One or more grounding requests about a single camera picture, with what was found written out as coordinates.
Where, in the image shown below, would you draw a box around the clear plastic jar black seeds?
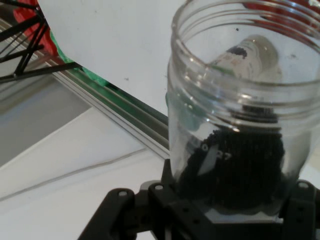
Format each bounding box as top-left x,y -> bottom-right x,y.
166,0 -> 320,217

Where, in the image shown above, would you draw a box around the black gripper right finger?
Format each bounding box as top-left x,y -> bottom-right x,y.
277,179 -> 320,240

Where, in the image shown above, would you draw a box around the aluminium wall rail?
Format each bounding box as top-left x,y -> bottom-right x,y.
0,14 -> 171,161

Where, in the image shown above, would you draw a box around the green cloth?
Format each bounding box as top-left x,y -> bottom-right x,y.
48,29 -> 113,87

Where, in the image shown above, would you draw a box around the black tripod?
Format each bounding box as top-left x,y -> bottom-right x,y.
0,0 -> 83,85

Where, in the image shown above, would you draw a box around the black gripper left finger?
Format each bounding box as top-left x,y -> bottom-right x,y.
77,157 -> 216,240

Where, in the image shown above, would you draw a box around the green-capped spice bottle dark contents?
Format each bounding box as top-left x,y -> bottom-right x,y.
166,34 -> 280,132

